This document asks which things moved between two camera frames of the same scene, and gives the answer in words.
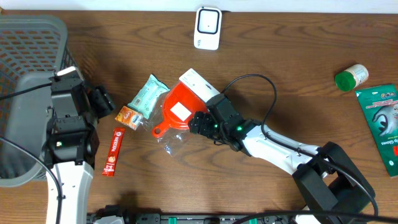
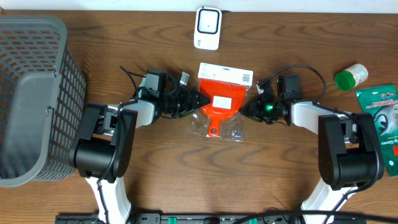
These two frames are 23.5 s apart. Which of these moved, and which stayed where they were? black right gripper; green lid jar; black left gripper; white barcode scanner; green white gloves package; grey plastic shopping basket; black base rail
Moved: black right gripper; black left gripper
Stayed: green lid jar; green white gloves package; black base rail; grey plastic shopping basket; white barcode scanner
